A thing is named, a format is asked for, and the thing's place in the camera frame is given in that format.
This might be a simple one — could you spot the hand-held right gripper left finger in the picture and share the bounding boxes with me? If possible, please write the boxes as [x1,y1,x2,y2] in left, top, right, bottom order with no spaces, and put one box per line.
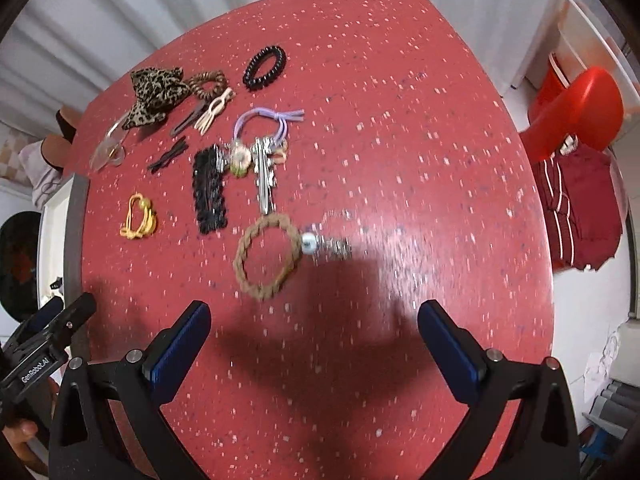
[47,300,213,480]

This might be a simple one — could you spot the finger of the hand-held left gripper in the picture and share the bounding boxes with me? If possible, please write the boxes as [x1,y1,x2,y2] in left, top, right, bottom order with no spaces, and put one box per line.
[20,299,65,336]
[47,292,97,348]

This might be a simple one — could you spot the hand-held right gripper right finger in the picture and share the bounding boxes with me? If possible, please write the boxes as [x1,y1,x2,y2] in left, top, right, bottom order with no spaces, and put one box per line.
[417,300,583,480]

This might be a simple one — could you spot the white shallow box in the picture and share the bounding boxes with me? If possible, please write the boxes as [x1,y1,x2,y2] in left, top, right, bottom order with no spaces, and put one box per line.
[37,175,90,361]

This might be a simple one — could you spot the yellow hair tie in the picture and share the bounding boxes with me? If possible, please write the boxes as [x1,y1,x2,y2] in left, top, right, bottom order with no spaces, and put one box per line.
[119,192,160,240]

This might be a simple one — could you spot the tan braided hair tie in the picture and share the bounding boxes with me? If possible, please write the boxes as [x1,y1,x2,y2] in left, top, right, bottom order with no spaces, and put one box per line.
[233,212,304,302]

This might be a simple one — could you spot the black beaded barrette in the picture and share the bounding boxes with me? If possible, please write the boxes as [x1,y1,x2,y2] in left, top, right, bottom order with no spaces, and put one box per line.
[192,145,230,235]

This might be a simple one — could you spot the pearl rhinestone hair clip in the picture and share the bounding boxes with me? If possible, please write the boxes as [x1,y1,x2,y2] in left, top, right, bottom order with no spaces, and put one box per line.
[300,230,353,261]

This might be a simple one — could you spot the silver rhinestone hair clip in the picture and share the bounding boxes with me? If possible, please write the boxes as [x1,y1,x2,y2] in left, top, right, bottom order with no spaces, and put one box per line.
[251,136,281,215]

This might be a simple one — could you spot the person's left hand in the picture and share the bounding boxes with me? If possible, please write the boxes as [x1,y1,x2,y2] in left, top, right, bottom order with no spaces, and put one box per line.
[0,419,41,461]

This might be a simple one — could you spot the white washing machine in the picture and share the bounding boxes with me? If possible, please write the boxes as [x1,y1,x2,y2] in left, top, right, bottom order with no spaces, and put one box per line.
[0,180,66,326]

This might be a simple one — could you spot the pink towel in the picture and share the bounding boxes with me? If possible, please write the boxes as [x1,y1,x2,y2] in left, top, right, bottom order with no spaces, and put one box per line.
[20,140,63,206]

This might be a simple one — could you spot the black slipper with orange sole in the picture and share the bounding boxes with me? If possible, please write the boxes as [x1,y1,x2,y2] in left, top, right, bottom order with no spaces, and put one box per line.
[55,107,78,141]
[42,135,73,168]

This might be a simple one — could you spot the clear plastic claw clip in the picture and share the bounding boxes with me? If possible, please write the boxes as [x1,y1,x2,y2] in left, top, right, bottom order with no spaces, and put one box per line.
[89,115,133,171]

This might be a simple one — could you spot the grey stacked trays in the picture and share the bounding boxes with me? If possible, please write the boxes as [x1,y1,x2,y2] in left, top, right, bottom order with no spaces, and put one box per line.
[580,380,640,466]

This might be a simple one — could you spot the black bobby pin bundle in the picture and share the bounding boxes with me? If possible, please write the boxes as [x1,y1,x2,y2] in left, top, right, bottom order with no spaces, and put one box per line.
[147,136,190,175]

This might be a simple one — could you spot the dark red striped shirt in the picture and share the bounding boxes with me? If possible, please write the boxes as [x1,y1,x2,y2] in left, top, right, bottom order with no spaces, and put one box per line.
[531,142,626,273]

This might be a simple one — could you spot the dark brown hair clip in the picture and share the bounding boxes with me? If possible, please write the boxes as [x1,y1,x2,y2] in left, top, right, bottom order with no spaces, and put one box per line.
[170,100,208,137]

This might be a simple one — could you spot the cream hair clip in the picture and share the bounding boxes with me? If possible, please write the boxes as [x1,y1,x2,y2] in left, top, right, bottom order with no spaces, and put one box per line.
[194,87,236,136]

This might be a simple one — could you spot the leopard print hair bow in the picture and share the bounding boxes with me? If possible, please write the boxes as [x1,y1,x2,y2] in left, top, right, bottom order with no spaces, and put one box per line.
[121,66,193,130]

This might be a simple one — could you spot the red plastic chair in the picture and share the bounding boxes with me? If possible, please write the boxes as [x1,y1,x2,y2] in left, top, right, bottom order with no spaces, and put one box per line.
[519,52,626,161]

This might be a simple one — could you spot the white shelf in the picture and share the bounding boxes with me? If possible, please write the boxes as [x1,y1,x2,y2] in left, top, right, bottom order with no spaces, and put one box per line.
[510,0,636,96]

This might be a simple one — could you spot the flower charm hair tie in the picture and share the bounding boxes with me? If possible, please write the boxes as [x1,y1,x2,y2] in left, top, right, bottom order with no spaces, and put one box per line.
[225,142,253,178]

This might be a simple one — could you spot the purple hair tie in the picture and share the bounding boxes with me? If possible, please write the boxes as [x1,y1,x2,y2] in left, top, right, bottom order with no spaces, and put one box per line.
[234,106,306,148]

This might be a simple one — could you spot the brown spiral hair tie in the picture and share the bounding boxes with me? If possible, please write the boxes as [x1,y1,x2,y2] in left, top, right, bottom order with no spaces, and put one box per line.
[187,71,228,103]

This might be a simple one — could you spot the black spiral hair tie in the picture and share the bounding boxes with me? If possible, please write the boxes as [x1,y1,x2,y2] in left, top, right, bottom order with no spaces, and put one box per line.
[242,45,288,92]

